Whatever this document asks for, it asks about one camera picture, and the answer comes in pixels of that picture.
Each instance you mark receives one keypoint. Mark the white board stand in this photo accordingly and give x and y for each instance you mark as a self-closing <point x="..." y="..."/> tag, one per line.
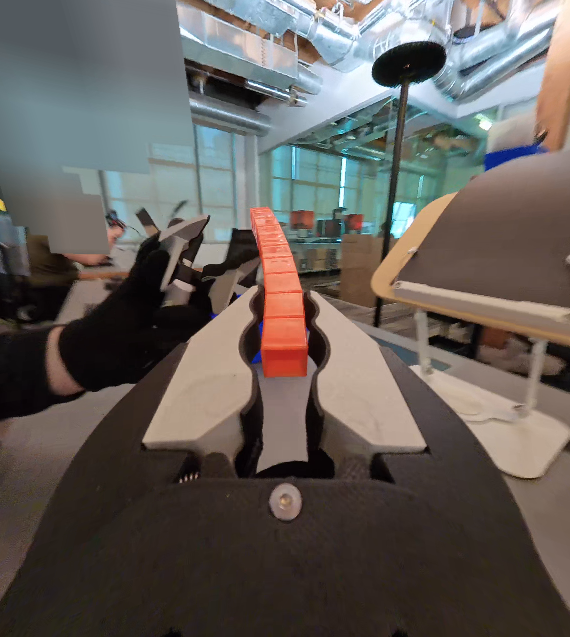
<point x="504" y="418"/>

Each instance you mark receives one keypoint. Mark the small blue bin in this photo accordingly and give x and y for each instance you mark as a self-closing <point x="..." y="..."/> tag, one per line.
<point x="512" y="156"/>

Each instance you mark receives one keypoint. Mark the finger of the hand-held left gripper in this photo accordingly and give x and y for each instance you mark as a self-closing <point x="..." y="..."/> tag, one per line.
<point x="185" y="249"/>
<point x="227" y="291"/>

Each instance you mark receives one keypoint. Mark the black office chair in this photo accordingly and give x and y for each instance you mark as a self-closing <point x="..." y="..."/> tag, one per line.
<point x="243" y="249"/>

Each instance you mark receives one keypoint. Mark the wooden board with black mat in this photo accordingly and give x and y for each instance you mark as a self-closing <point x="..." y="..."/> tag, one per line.
<point x="524" y="239"/>

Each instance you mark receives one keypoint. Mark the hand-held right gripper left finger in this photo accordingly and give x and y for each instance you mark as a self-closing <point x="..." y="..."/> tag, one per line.
<point x="200" y="398"/>

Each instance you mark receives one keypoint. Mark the black round-top pole stand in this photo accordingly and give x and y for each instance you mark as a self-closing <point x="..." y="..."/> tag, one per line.
<point x="409" y="63"/>

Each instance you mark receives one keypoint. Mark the orange 3D printer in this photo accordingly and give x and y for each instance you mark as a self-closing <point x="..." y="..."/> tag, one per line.
<point x="354" y="223"/>
<point x="303" y="220"/>

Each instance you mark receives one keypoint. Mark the silver bent duct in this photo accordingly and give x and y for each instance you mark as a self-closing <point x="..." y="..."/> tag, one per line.
<point x="494" y="45"/>

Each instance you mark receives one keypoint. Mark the silver ventilation duct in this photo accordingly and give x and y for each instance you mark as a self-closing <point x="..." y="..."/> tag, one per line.
<point x="227" y="114"/>
<point x="255" y="40"/>

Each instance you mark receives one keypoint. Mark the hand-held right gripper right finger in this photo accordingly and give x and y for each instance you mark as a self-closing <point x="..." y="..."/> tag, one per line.
<point x="365" y="398"/>

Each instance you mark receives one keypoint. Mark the large cardboard box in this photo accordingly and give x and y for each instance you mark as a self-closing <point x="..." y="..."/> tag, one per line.
<point x="362" y="269"/>

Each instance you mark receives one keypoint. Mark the person's left hand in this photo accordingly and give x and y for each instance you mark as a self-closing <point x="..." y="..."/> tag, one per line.
<point x="125" y="333"/>

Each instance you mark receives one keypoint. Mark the person's left forearm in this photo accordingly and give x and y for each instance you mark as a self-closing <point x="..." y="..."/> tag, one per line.
<point x="11" y="373"/>

